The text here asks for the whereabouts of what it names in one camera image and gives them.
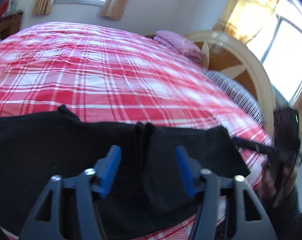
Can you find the black pants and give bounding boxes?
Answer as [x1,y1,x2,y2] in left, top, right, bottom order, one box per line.
[0,106,249,239]

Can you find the person's right hand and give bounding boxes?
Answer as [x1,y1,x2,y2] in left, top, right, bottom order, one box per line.
[261,158,298,201]

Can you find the striped pillow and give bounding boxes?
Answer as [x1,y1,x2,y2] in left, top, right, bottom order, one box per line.
[203,70,264,127]

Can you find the headboard side window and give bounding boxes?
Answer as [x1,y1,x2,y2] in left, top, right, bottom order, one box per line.
[247,0,302,102]

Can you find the cream wooden headboard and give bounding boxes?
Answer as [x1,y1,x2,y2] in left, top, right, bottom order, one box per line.
[184,30,276,136]

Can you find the red white plaid bed sheet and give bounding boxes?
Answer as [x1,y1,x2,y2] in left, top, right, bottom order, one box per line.
[0,22,273,240]

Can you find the floral yellow curtain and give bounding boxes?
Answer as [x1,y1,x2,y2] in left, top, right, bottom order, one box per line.
[212,0,280,44]

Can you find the folded pink quilt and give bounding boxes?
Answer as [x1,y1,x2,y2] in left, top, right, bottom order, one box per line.
[153,30,204,62]

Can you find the dark wooden side table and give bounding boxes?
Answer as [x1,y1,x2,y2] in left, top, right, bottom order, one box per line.
[0,10,23,41]

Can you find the red box on table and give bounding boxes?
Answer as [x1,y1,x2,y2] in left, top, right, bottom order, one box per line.
[0,0,17,19]

